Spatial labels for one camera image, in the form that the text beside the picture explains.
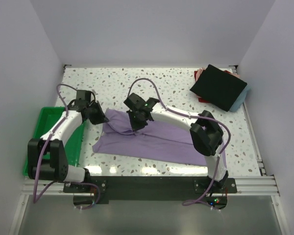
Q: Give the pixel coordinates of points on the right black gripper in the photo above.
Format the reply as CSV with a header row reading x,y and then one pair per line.
x,y
135,127

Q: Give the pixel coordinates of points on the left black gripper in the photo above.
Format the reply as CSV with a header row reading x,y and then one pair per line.
x,y
101,118

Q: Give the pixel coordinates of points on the purple t shirt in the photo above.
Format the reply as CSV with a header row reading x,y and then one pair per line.
x,y
158,141

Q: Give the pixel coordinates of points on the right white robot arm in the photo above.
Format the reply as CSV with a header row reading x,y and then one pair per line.
x,y
206,133

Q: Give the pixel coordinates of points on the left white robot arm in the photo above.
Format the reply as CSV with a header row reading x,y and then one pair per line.
x,y
46,156

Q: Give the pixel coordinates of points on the pink folded t shirt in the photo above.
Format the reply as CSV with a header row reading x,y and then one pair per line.
x,y
198,72

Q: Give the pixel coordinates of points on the black folded t shirt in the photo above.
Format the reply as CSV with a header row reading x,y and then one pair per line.
x,y
218,88

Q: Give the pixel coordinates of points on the light blue folded t shirt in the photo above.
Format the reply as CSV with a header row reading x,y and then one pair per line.
x,y
240,99

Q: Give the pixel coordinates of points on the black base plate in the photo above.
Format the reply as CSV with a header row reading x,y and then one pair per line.
x,y
138,188

